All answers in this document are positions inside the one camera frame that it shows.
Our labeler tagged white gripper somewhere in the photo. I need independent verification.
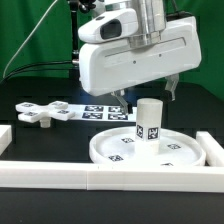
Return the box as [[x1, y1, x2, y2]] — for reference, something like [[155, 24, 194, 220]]
[[79, 16, 201, 114]]

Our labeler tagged white round table top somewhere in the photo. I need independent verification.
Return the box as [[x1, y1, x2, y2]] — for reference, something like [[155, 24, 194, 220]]
[[89, 126, 206, 167]]

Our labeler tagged white cross-shaped table base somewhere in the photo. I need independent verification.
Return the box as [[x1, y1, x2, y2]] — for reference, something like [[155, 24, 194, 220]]
[[15, 101, 75, 128]]

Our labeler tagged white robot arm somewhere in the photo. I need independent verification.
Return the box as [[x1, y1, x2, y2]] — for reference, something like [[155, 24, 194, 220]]
[[78, 0, 201, 114]]

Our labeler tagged white marker sheet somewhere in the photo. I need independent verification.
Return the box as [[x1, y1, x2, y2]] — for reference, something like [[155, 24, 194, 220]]
[[67, 104, 137, 122]]

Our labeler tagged white right fence bar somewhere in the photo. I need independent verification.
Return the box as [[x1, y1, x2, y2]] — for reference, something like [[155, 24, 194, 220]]
[[196, 131, 224, 167]]

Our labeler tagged white fence bar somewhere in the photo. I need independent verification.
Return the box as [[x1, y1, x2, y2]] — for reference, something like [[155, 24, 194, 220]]
[[196, 131, 224, 167], [0, 125, 12, 155], [0, 161, 224, 193]]

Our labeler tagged white left fence bar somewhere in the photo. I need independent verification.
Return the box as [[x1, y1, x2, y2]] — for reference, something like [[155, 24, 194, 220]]
[[0, 125, 12, 155]]

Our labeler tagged white front fence bar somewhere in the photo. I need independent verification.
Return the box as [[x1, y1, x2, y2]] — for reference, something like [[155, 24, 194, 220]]
[[0, 161, 224, 193]]

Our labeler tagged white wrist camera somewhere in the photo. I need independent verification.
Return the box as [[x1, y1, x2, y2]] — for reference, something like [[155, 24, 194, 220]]
[[78, 8, 138, 44]]

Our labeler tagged black cable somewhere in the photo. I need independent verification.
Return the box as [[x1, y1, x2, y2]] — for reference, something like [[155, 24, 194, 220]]
[[0, 59, 75, 84]]

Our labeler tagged grey cable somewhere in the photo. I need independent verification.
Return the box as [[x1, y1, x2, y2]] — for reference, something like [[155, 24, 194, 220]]
[[2, 0, 59, 79]]

